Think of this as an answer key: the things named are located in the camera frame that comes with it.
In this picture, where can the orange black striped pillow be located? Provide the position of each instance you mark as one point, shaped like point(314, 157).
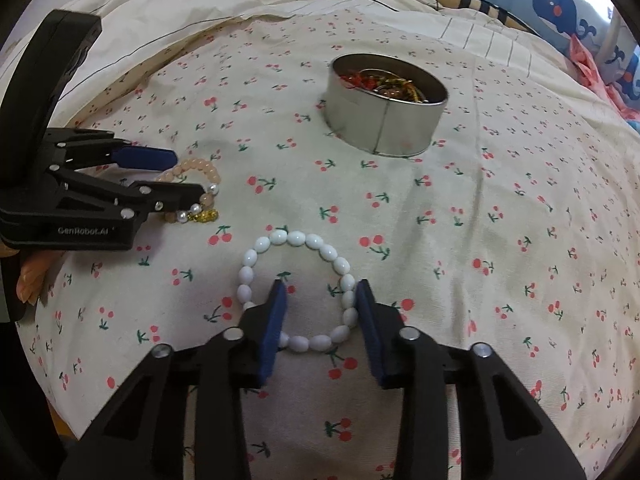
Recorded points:
point(490, 10)

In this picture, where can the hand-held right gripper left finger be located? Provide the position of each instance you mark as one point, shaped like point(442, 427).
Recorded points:
point(272, 332)

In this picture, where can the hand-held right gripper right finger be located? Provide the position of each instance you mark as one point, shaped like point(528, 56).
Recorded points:
point(370, 332)

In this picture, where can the pink cloth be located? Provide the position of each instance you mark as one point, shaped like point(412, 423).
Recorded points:
point(587, 67)

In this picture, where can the person's left hand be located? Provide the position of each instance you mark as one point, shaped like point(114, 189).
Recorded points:
point(35, 275)

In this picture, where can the whale print fabric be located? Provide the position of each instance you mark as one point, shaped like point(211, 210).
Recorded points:
point(555, 5)

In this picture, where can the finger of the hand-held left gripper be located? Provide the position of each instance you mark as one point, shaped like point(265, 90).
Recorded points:
point(147, 158)
point(165, 195)

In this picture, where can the round metal tin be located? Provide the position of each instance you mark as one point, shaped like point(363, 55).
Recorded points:
point(380, 125)

